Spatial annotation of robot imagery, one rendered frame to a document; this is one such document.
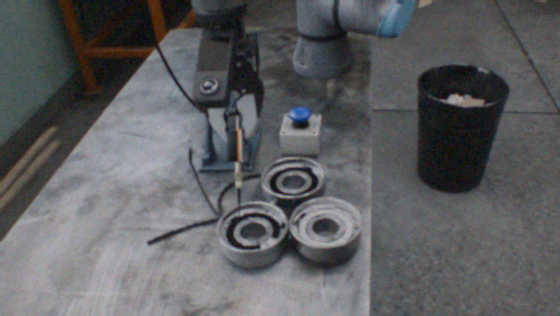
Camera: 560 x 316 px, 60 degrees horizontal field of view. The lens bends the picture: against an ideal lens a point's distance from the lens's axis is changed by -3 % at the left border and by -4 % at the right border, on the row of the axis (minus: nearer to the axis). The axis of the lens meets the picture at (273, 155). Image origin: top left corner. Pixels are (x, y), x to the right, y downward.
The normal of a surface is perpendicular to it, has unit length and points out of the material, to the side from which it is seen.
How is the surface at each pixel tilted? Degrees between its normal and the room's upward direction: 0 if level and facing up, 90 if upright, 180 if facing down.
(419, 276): 0
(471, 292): 0
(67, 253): 0
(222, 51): 31
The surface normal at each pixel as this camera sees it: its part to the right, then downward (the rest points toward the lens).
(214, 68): -0.14, -0.38
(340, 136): -0.08, -0.80
